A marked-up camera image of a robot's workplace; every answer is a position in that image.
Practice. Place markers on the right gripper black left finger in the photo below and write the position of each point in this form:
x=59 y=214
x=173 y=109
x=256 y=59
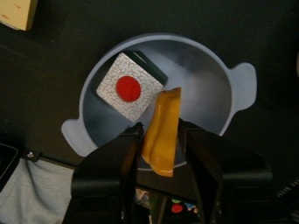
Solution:
x=101 y=180

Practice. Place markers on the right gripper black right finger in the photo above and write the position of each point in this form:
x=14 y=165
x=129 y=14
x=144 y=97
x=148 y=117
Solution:
x=230 y=186

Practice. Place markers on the colourful dotted toy box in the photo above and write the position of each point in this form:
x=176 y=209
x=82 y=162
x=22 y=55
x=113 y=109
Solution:
x=177 y=207

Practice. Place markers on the grey cloth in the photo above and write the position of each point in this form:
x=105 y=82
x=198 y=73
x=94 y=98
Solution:
x=35 y=192

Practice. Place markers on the black flat device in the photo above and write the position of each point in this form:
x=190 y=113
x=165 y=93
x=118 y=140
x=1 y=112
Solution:
x=7 y=166

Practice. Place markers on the white crackle box red dot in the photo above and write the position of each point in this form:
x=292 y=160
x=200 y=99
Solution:
x=129 y=89

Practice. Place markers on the metal bracket with screw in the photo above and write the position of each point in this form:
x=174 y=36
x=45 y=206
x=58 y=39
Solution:
x=30 y=155

